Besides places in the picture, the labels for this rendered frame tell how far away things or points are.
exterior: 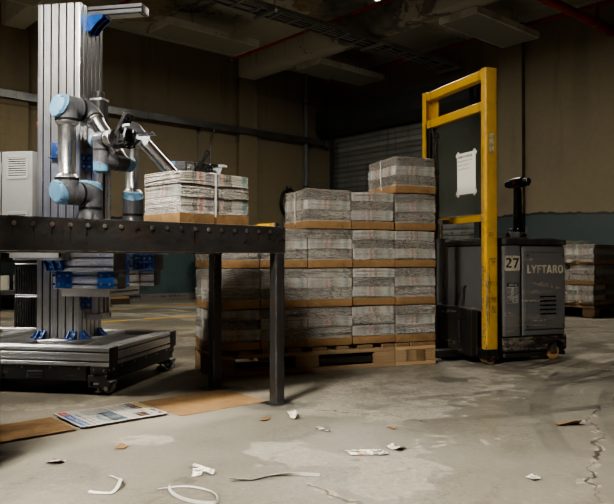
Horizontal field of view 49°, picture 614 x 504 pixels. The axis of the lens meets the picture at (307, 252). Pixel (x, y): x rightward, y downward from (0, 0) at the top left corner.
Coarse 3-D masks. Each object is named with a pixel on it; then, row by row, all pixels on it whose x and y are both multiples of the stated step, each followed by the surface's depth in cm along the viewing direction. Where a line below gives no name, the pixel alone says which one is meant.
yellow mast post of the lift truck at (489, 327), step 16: (496, 80) 425; (496, 96) 425; (496, 112) 425; (496, 128) 425; (496, 144) 424; (496, 160) 424; (496, 176) 424; (496, 192) 424; (496, 208) 424; (496, 224) 424; (496, 240) 424; (496, 256) 423; (496, 272) 423; (496, 288) 423; (496, 304) 423; (496, 320) 423; (496, 336) 423
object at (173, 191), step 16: (160, 176) 297; (176, 176) 288; (192, 176) 291; (208, 176) 297; (160, 192) 298; (176, 192) 289; (192, 192) 292; (208, 192) 297; (160, 208) 298; (176, 208) 290; (192, 208) 292; (208, 208) 298
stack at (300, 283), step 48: (288, 240) 393; (336, 240) 404; (384, 240) 417; (240, 288) 381; (288, 288) 392; (336, 288) 403; (384, 288) 415; (240, 336) 381; (288, 336) 391; (336, 336) 403
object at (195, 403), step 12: (180, 396) 323; (192, 396) 323; (204, 396) 323; (216, 396) 323; (228, 396) 323; (240, 396) 323; (168, 408) 297; (180, 408) 297; (192, 408) 297; (204, 408) 297; (216, 408) 297
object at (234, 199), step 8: (224, 176) 303; (232, 176) 306; (224, 184) 303; (232, 184) 306; (240, 184) 309; (224, 192) 303; (232, 192) 306; (240, 192) 309; (248, 192) 312; (224, 200) 303; (232, 200) 307; (240, 200) 309; (224, 208) 304; (232, 208) 307; (240, 208) 310
